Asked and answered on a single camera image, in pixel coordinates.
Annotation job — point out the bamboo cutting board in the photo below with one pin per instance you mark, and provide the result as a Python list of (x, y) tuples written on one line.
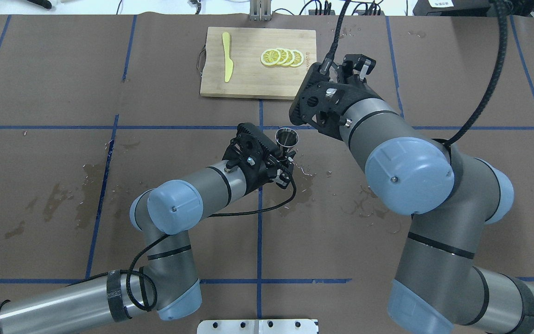
[(250, 78)]

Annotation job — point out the black box with label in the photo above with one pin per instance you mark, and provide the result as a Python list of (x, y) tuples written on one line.
[(452, 8)]

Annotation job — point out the steel measuring jigger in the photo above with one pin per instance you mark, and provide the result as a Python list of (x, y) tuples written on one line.
[(286, 139)]

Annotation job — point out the aluminium frame post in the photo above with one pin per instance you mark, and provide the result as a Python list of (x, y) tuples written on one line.
[(260, 10)]

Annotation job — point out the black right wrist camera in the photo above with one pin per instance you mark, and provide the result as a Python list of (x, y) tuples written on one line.
[(322, 103)]

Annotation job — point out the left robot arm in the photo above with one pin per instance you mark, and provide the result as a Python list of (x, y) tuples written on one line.
[(163, 276)]

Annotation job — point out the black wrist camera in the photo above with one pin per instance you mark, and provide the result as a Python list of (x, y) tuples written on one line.
[(322, 103), (249, 142)]

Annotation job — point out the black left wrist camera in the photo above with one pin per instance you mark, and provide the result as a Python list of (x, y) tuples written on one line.
[(249, 142)]

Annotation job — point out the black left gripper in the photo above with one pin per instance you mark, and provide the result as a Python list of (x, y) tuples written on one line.
[(258, 176)]

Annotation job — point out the yellow plastic knife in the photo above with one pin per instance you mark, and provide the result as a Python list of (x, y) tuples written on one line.
[(228, 62)]

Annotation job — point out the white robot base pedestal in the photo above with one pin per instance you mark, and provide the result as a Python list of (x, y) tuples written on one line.
[(259, 326)]

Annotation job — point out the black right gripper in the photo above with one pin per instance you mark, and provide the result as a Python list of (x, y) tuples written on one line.
[(359, 92)]

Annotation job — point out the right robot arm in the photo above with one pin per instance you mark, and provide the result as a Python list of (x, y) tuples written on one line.
[(450, 197)]

